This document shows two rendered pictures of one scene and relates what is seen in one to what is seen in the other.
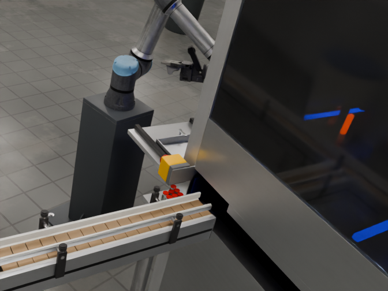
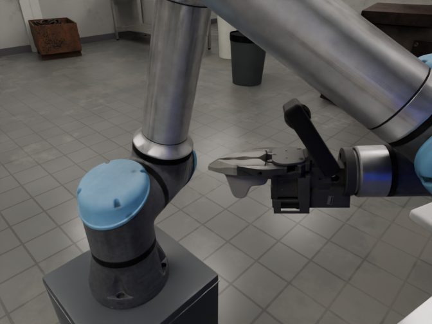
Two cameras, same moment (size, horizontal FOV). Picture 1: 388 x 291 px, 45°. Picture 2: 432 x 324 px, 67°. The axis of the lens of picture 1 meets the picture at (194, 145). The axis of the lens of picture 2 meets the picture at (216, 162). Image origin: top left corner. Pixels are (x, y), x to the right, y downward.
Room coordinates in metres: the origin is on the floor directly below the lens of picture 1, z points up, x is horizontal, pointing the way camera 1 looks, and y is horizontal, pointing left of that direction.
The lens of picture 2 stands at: (1.65, 0.16, 1.31)
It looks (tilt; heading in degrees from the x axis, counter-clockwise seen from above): 31 degrees down; 11
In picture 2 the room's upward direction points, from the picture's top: straight up
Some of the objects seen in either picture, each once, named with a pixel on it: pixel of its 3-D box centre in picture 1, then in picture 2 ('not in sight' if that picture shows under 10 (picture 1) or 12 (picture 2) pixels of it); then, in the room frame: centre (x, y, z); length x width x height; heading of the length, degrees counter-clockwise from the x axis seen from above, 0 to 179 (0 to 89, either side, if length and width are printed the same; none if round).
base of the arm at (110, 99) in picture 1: (120, 94); (126, 256); (2.05, 0.41, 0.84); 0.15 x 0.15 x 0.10
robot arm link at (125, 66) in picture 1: (125, 71); (119, 206); (2.06, 0.41, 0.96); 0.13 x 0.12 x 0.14; 168
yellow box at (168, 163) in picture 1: (173, 168); not in sight; (1.32, 0.05, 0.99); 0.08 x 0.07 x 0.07; 42
